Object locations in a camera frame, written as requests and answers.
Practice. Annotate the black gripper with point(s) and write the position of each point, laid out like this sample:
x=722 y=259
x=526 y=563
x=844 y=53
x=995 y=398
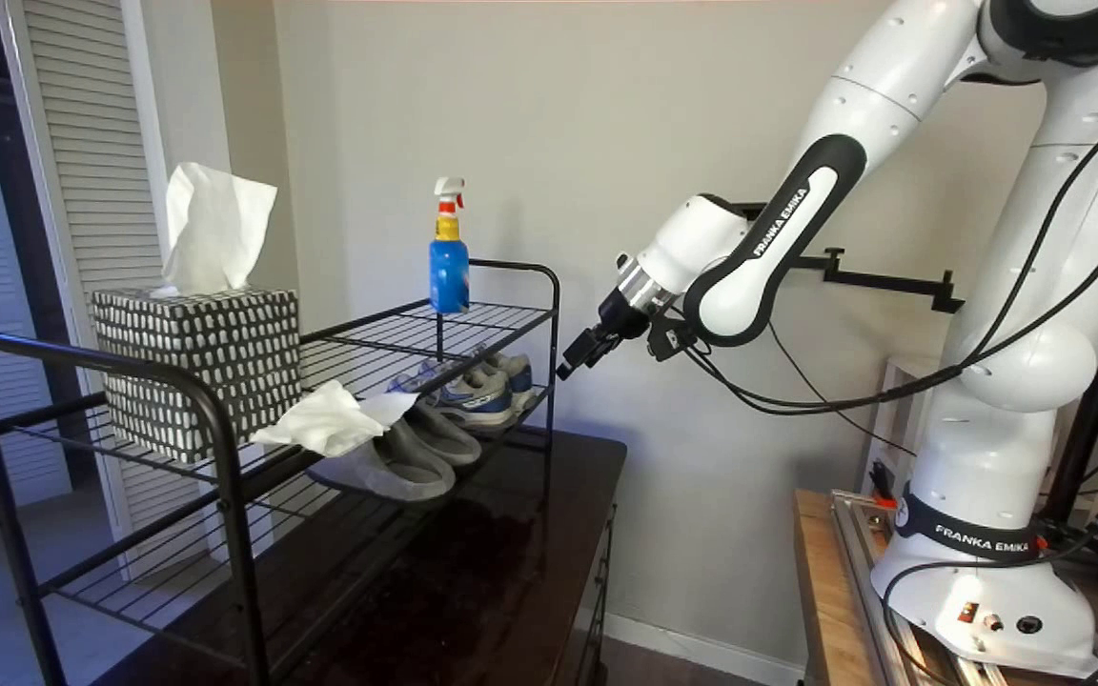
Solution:
x=620 y=324

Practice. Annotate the blue white sneaker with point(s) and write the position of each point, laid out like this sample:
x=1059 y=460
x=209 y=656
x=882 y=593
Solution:
x=468 y=400
x=507 y=370

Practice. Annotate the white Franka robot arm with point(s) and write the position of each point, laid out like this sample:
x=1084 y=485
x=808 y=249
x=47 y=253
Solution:
x=994 y=422

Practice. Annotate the blue spray bottle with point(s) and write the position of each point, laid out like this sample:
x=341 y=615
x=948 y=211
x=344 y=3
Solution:
x=447 y=271

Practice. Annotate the grey quilted slipper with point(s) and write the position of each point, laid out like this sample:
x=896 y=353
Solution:
x=440 y=437
x=390 y=475

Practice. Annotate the dark wooden table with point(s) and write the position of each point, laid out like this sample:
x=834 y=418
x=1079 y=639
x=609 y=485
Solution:
x=475 y=595

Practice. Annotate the white cloth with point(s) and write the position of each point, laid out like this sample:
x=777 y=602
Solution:
x=322 y=422

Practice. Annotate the white baseboard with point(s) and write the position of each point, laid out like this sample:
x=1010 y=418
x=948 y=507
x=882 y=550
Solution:
x=703 y=649

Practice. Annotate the white framed board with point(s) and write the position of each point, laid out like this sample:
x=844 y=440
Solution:
x=890 y=422

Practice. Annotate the light wooden bench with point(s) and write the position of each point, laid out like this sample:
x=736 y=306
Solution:
x=827 y=595

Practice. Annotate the black white patterned tissue box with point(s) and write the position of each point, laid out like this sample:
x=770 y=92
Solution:
x=210 y=363

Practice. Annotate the black metal shoe rack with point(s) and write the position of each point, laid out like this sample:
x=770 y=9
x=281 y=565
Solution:
x=233 y=496

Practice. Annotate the white tissue in box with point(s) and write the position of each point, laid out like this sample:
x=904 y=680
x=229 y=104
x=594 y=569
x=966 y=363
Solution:
x=210 y=229

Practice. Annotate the white louvered door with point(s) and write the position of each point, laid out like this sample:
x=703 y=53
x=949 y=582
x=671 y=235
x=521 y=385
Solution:
x=76 y=165

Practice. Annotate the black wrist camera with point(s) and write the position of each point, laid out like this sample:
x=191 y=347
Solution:
x=667 y=338

